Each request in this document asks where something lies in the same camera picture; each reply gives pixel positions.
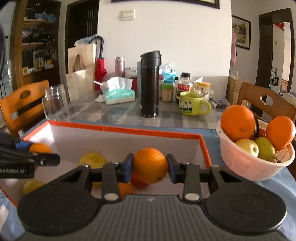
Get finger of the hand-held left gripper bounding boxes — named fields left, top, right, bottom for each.
left=0, top=133, right=32, bottom=151
left=0, top=149, right=61, bottom=167

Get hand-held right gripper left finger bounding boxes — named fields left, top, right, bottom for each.
left=58, top=153, right=134, bottom=202

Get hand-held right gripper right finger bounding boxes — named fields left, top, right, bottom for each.
left=166, top=153, right=241, bottom=202

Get small red fruit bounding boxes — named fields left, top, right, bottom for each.
left=130, top=173, right=150, bottom=188

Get orange cardboard box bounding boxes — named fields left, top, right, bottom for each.
left=0, top=120, right=213, bottom=208

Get yellow lemon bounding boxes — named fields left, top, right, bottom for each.
left=22, top=181, right=46, bottom=195
left=77, top=152, right=108, bottom=169

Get wooden chair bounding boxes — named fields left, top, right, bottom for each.
left=0, top=80, right=50, bottom=138
left=236, top=82, right=290, bottom=124

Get clear glass jar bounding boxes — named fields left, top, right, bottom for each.
left=42, top=84, right=70, bottom=121

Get green panda mug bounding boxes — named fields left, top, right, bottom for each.
left=179, top=91, right=212, bottom=116

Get teal tissue box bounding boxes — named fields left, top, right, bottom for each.
left=103, top=77, right=136, bottom=106

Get small jar green lid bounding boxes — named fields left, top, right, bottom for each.
left=161, top=83, right=174, bottom=102

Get white plastic basket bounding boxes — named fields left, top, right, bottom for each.
left=217, top=116, right=296, bottom=182

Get brown jar with label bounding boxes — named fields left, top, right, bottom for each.
left=176, top=72, right=194, bottom=103

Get small black case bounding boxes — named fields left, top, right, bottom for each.
left=211, top=98, right=227, bottom=108

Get large orange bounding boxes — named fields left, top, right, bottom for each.
left=265, top=115, right=296, bottom=151
left=221, top=105, right=257, bottom=142

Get small beige paper bag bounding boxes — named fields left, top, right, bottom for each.
left=66, top=68, right=95, bottom=103

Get black thermos flask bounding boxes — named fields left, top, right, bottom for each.
left=140, top=50, right=162, bottom=117

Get white and yellow cup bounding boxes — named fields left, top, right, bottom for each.
left=195, top=82, right=211, bottom=96

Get white spoon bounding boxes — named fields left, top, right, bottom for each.
left=93, top=81, right=110, bottom=91

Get teal lidded container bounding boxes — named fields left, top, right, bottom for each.
left=161, top=70, right=177, bottom=85

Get green apples in bowl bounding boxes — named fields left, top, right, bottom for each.
left=254, top=137, right=276, bottom=162

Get wooden bookshelf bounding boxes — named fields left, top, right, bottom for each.
left=10, top=0, right=62, bottom=89

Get pink bottle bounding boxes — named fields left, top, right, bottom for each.
left=114, top=56, right=125, bottom=78

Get red umbrella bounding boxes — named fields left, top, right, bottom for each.
left=89, top=36, right=108, bottom=91

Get brown paper bag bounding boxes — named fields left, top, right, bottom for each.
left=228, top=71, right=252, bottom=105

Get blue star tablecloth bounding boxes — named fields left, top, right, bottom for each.
left=0, top=128, right=296, bottom=241

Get pink hanging clothes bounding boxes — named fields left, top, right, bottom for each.
left=230, top=31, right=238, bottom=68

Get black hanging bag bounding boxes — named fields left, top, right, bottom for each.
left=270, top=67, right=280, bottom=87

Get small framed painting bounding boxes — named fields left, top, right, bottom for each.
left=232, top=15, right=251, bottom=51

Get large framed food painting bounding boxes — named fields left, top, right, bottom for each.
left=111, top=0, right=220, bottom=9

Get white wall switch panel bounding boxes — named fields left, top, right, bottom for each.
left=119, top=9, right=135, bottom=22

